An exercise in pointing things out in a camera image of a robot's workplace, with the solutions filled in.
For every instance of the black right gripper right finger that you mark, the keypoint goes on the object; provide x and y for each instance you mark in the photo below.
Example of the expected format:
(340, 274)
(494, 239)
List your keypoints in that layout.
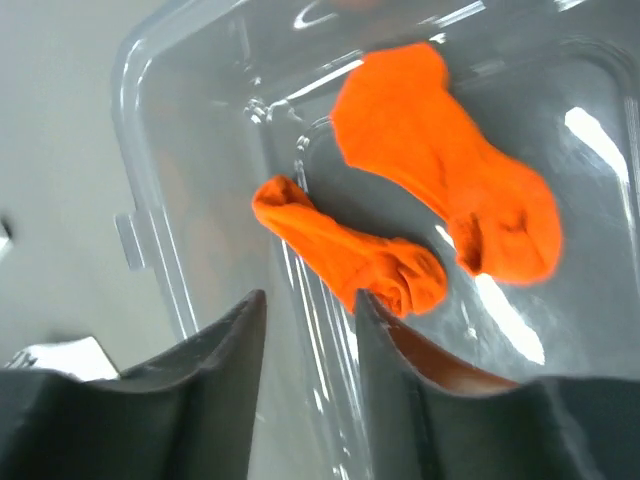
(431, 415)

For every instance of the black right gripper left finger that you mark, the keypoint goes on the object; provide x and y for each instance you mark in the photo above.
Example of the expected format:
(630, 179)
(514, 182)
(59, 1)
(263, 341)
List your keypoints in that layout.
(187, 413)

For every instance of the white and green shirt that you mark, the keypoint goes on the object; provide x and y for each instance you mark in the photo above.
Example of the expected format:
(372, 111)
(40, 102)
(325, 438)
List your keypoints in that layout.
(83, 359)

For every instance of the orange sock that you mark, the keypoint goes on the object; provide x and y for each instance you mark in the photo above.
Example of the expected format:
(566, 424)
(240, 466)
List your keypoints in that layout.
(396, 118)
(405, 277)

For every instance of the clear plastic bin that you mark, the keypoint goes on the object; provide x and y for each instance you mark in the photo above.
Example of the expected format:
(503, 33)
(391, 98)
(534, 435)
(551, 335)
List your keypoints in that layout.
(212, 98)

